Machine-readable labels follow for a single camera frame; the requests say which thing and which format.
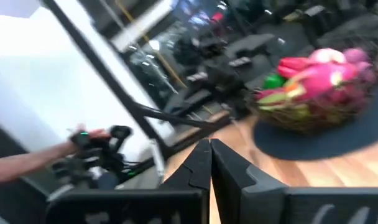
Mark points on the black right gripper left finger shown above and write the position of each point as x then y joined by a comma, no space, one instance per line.
198,171

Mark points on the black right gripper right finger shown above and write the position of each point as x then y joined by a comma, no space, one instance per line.
229,174

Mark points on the green bell pepper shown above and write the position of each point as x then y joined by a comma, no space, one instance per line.
273,82

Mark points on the red bell pepper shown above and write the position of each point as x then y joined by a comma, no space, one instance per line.
293,65

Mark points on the pink dragon fruit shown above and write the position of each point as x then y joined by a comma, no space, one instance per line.
319,77

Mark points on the pink peach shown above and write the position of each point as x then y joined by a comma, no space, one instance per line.
327,56

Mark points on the person's forearm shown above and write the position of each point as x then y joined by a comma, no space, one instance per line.
27,161

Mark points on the round dark blue mat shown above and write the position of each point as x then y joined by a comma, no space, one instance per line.
316,146

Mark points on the black aluminium rig frame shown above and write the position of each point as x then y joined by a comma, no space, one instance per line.
94,54

